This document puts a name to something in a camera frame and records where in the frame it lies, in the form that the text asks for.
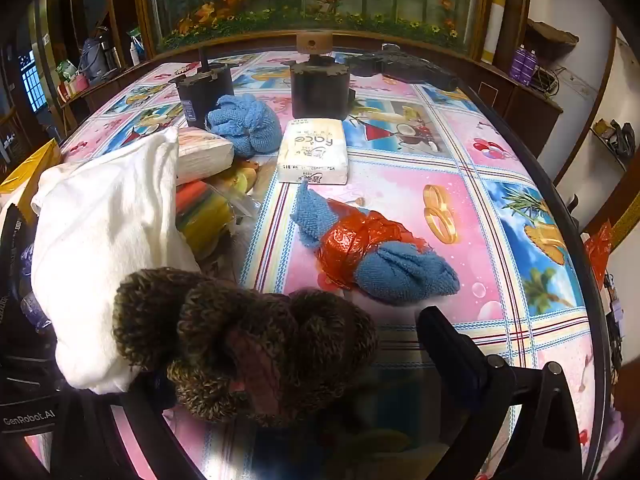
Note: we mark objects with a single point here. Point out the blue fuzzy glove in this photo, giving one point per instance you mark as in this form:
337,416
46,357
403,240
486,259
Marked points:
405,272
245,125

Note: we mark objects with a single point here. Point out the clear bag of coloured cloths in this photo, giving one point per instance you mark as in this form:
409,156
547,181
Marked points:
207,210

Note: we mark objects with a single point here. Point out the yellow box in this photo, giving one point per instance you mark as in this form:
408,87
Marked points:
27,170

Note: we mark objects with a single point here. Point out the black motor with shaft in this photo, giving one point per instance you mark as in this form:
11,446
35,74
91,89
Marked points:
202,95

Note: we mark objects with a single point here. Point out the red plastic bag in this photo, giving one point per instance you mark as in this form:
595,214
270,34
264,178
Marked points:
360,247
597,252

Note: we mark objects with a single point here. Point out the black motor with wooden wheel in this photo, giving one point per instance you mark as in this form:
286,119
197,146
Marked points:
320,87

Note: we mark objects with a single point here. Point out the grey thermos pot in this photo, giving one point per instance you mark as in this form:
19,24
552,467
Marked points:
97,60

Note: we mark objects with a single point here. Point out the purple bottles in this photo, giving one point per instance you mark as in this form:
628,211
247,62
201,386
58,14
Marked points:
526,65

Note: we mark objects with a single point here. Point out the black plastic gear housing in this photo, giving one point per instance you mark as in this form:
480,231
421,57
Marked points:
410,67

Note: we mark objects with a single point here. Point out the wooden wall shelf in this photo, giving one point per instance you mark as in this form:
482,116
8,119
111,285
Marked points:
552,40

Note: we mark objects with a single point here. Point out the pink cups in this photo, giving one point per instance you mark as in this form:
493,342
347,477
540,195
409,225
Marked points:
74,87

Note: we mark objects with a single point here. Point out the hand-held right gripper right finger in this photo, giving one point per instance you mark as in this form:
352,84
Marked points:
450,355

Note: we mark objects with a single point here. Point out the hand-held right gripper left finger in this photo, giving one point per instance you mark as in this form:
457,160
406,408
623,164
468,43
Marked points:
145,400

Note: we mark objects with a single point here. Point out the white tissue pack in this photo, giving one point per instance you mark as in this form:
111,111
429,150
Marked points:
312,152

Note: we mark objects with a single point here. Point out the green bag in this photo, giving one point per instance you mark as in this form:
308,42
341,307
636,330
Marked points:
66,70

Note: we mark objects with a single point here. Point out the white cloth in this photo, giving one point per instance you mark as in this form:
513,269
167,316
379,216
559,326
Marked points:
110,240

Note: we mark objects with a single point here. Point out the white spray bottle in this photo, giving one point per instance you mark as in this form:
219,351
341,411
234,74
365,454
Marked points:
134,54

